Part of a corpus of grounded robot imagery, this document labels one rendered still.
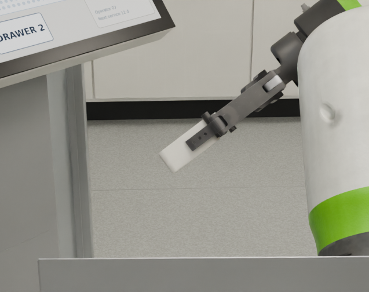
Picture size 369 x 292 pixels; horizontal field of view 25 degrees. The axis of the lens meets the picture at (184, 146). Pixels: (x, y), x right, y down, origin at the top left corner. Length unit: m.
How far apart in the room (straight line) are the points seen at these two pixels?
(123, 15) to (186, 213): 1.51
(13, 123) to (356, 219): 0.84
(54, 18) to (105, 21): 0.09
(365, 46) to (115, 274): 0.29
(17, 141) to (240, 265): 0.98
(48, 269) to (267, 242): 2.21
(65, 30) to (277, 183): 1.80
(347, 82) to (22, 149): 0.83
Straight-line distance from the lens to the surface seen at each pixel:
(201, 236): 2.63
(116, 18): 1.31
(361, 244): 0.58
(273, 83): 0.97
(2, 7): 1.23
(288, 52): 1.01
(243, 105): 0.96
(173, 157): 0.99
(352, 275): 0.42
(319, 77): 0.64
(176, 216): 2.74
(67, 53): 1.24
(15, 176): 1.38
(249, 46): 3.30
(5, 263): 1.44
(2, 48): 1.20
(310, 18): 1.01
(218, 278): 0.42
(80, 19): 1.28
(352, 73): 0.62
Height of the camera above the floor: 1.36
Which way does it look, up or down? 25 degrees down
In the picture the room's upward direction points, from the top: straight up
